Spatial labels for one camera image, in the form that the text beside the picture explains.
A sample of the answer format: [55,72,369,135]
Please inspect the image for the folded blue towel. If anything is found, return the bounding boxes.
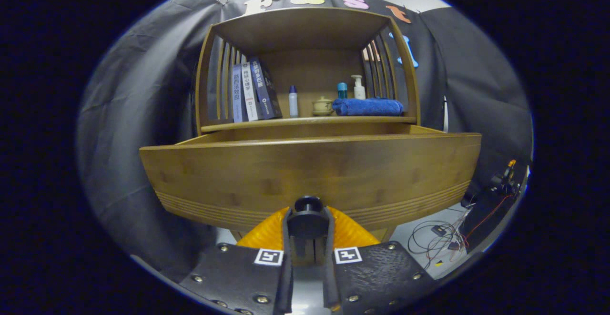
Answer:
[332,97,405,117]

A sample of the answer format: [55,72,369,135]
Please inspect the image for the black device with orange tip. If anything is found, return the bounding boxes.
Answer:
[491,159,520,196]

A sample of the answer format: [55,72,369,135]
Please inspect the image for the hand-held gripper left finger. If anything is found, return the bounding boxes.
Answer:
[179,205,295,315]

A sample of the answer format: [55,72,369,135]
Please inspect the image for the white spine book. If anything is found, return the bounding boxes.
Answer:
[241,61,262,122]

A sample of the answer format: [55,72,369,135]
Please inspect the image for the wooden drawer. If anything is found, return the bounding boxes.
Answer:
[139,124,482,234]

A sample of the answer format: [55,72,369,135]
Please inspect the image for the black floor cables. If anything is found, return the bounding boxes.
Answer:
[407,203,477,270]

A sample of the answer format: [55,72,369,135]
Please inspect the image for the black drawer knob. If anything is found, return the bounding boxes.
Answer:
[285,195,333,258]

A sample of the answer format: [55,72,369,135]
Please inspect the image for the red wire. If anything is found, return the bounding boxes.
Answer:
[465,193,515,242]

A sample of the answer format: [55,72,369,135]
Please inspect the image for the grey blue book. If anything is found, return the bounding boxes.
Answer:
[232,64,248,123]

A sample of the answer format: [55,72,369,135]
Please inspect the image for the wooden cabinet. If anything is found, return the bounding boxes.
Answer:
[194,7,421,244]

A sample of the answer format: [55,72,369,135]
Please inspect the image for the wooden countertop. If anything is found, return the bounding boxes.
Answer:
[201,116,417,133]

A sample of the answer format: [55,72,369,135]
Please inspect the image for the beige lidded teacup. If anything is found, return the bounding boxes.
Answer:
[312,96,334,117]

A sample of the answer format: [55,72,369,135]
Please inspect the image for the black equipment box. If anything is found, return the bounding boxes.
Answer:
[465,186,525,254]

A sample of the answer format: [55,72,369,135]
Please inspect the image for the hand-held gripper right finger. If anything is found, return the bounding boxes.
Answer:
[323,205,437,315]

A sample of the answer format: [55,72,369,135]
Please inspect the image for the dark blue book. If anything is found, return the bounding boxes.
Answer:
[249,57,283,120]

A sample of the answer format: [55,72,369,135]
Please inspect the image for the white pump bottle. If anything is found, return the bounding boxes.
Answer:
[351,74,366,100]

